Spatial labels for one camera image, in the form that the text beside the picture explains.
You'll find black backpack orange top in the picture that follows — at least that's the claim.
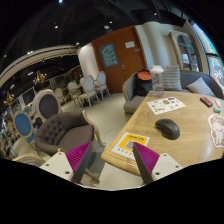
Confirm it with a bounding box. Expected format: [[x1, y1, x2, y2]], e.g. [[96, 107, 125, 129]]
[[134, 70, 152, 96]]

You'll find orange wooden door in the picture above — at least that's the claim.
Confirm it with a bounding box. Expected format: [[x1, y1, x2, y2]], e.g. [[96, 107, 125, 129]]
[[92, 26, 146, 93]]

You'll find white sticker sheet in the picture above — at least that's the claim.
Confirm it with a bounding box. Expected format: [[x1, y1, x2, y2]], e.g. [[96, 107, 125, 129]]
[[147, 97, 185, 115]]

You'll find striped grey cushion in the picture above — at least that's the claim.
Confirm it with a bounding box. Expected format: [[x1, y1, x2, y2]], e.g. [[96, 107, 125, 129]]
[[163, 65, 182, 91]]

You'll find clear plastic shaker bottle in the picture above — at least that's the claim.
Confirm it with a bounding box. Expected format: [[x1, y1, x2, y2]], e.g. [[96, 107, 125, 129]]
[[150, 65, 164, 97]]

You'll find grey sofa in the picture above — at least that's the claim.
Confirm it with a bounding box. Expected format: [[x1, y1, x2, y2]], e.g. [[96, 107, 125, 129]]
[[122, 70, 224, 114]]

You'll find striped cushion on right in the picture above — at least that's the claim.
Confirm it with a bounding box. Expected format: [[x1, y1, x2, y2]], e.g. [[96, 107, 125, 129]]
[[187, 77, 215, 96]]

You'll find white dining chair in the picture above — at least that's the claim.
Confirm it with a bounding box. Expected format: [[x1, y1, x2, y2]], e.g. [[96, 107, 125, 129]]
[[95, 71, 110, 94], [78, 75, 98, 106]]

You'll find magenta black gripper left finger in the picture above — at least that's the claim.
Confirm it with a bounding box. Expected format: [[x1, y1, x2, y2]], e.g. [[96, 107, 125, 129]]
[[66, 141, 92, 183]]

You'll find round-back grey chair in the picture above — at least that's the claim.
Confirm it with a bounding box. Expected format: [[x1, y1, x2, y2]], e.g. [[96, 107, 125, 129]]
[[32, 89, 62, 122]]

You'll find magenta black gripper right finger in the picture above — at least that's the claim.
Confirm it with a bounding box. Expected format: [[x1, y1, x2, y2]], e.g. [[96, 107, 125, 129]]
[[133, 142, 160, 184]]

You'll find blue poster on door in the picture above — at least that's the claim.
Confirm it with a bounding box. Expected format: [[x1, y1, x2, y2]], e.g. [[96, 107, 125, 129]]
[[100, 43, 118, 67]]

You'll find white paper on door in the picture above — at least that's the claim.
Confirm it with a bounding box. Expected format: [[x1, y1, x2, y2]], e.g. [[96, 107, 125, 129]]
[[125, 41, 135, 48]]

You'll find white dining chair far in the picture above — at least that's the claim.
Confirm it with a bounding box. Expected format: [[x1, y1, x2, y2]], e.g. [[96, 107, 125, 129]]
[[95, 71, 110, 94]]

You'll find white glass cabinet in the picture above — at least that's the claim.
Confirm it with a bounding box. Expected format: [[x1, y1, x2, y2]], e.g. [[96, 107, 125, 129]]
[[169, 30, 201, 72]]

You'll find grey tufted armchair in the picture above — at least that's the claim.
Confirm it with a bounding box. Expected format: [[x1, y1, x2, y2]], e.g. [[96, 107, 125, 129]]
[[35, 111, 105, 156]]

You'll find black computer mouse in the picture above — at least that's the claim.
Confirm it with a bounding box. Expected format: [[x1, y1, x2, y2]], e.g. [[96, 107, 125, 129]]
[[155, 119, 180, 140]]

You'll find black red small device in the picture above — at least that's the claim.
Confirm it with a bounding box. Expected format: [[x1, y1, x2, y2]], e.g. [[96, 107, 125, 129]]
[[200, 97, 213, 108]]

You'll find yellow QR code sticker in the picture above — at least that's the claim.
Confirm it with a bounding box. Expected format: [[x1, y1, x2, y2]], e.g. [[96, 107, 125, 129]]
[[112, 132, 149, 160]]

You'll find round-back blue chair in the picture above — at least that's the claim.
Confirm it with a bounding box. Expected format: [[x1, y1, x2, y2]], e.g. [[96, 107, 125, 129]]
[[13, 111, 35, 143]]

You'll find small green white eraser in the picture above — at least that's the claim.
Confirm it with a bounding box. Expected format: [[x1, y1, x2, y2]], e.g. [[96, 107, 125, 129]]
[[213, 107, 221, 113]]

